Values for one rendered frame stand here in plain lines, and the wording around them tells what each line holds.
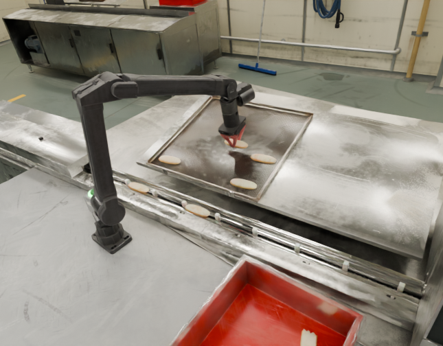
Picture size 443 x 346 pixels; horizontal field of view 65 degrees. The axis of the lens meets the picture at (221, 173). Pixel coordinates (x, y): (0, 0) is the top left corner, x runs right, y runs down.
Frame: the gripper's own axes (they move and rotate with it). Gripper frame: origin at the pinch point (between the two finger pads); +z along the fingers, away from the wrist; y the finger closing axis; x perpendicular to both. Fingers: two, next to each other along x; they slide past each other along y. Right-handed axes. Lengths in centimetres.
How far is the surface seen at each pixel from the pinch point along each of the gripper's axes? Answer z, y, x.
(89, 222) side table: 6, -50, 33
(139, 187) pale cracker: 5.6, -30.4, 26.1
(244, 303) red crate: 5, -52, -31
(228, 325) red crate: 4, -60, -31
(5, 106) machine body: 15, -4, 168
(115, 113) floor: 118, 117, 239
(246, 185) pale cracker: 3.2, -16.0, -12.7
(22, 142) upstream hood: -1, -34, 92
